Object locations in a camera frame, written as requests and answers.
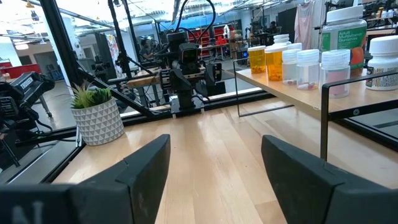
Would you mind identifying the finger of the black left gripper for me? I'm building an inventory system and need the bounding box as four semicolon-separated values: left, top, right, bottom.
205;62;223;88
169;68;194;94

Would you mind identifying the black partition panel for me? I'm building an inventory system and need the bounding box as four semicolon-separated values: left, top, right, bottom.
277;6;298;43

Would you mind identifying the large green-label gummies bottle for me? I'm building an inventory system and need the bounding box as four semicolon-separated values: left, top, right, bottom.
320;5;368;78

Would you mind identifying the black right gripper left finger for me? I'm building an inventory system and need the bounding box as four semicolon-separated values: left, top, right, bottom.
68;134;171;224

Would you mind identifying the red storage bins rack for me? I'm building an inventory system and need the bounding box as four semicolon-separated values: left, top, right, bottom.
188;26;237;58

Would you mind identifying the black Trossen-labelled device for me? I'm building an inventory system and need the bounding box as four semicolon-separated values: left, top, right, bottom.
0;72;57;169

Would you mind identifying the black tripod stand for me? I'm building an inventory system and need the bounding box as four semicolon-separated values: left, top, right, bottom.
107;0;141;82

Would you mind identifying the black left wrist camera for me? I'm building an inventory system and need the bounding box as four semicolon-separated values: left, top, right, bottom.
178;42;200;67

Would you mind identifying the orange pill bottle white cap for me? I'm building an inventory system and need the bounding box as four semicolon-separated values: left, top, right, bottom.
264;45;289;82
247;45;267;75

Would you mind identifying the pink hanging cloth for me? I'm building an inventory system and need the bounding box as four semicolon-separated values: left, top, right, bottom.
294;1;315;50

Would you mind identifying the colourful poster board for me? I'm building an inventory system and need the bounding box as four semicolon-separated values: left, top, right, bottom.
95;32;124;80

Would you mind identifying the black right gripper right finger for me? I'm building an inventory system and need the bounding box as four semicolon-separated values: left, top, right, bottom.
261;134;398;224

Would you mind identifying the person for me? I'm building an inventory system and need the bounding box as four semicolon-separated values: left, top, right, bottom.
267;20;280;37
138;39;156;62

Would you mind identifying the small white labelled bottle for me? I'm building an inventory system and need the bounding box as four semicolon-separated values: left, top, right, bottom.
365;35;398;91

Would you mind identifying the wooden shelf with black frame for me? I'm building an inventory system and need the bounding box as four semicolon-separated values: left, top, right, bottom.
231;57;398;162

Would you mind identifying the wooden workbench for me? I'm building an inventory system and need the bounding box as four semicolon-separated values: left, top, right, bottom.
126;74;164;108

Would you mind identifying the white medicine bottle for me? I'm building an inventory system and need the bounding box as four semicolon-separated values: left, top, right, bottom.
272;33;292;47

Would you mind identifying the green plant in white pot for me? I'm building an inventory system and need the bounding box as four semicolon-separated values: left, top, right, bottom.
70;81;125;147

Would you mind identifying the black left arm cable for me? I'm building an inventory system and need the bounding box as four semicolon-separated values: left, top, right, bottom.
172;0;218;46

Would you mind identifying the red cabinet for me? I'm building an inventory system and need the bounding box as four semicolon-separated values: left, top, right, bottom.
0;62;43;80

